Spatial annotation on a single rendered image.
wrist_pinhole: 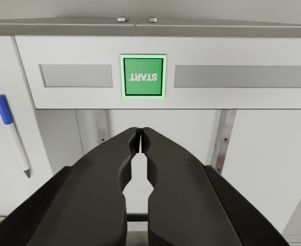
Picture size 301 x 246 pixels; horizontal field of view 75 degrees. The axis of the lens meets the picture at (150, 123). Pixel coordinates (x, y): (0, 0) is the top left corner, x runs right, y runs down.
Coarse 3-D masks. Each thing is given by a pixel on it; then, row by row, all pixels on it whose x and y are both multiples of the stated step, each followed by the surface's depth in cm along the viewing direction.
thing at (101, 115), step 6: (96, 114) 40; (102, 114) 40; (96, 120) 41; (102, 120) 41; (102, 126) 41; (108, 126) 44; (102, 132) 42; (108, 132) 44; (102, 138) 43; (108, 138) 44
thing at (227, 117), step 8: (224, 112) 42; (232, 112) 40; (224, 120) 42; (232, 120) 41; (224, 128) 42; (232, 128) 42; (216, 136) 47; (224, 136) 43; (216, 144) 47; (224, 144) 44; (216, 152) 47; (224, 152) 45; (216, 160) 47; (224, 160) 47; (216, 168) 48
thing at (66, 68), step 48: (48, 48) 24; (96, 48) 24; (144, 48) 24; (192, 48) 24; (240, 48) 24; (288, 48) 24; (48, 96) 26; (96, 96) 27; (192, 96) 27; (240, 96) 27; (288, 96) 27
